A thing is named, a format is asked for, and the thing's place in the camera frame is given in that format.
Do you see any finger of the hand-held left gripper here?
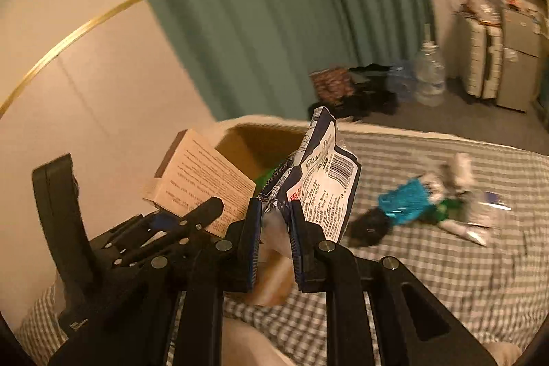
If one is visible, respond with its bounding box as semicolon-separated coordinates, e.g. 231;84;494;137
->
103;213;173;252
112;197;224;268

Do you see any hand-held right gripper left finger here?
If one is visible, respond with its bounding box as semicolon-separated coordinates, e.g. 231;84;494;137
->
48;197;264;366

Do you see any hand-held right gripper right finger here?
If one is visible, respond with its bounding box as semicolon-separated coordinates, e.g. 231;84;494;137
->
288;199;496;366

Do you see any brown paper box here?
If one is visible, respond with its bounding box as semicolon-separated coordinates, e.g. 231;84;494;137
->
143;129;257;236

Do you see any white blue printed wrapper bag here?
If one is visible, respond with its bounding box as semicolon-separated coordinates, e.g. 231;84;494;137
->
259;106;362;243

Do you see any black plastic bag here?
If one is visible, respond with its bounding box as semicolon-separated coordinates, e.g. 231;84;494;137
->
347;206;393;250

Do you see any brown cardboard box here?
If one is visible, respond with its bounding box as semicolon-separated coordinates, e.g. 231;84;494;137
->
189;114;314;307

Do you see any teal foil packet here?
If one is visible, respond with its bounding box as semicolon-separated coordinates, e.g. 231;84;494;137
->
377;177;434;226

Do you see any black and white sachet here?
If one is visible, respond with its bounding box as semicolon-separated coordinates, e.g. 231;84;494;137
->
422;172;451;201

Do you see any green snack packet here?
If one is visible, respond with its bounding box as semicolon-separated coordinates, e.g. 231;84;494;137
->
431;197;466;225

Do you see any white tapered squeeze tube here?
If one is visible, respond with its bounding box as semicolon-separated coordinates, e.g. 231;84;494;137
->
444;219;492;247

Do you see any white tissue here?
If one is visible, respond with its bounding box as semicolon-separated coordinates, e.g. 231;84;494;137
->
448;153;473;195

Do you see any person's left leg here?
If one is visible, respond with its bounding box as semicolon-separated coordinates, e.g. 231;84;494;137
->
221;317;301;366

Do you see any person's leg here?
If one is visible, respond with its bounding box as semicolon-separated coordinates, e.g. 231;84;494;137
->
482;341;522;366
221;317;301;366

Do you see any floral patterned bag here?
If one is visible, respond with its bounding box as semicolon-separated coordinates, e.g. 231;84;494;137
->
309;67;356;106

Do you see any shrink-wrapped water bottle pack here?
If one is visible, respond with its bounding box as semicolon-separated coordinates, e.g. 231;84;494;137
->
386;59;419;101

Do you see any large clear water bottle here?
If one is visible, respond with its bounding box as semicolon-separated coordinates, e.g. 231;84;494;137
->
414;23;447;108

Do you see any green curtain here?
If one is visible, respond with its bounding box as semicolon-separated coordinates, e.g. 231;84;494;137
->
109;0;434;122

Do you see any person's right leg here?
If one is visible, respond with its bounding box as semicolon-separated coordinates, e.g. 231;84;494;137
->
482;341;522;366

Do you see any white suitcase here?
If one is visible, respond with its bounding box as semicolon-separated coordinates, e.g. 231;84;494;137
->
465;16;502;98

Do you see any grey mini fridge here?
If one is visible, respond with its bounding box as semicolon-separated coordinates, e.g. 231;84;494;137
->
495;8;543;114

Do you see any clear plastic bag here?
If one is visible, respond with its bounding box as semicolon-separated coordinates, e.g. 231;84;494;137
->
459;0;502;26

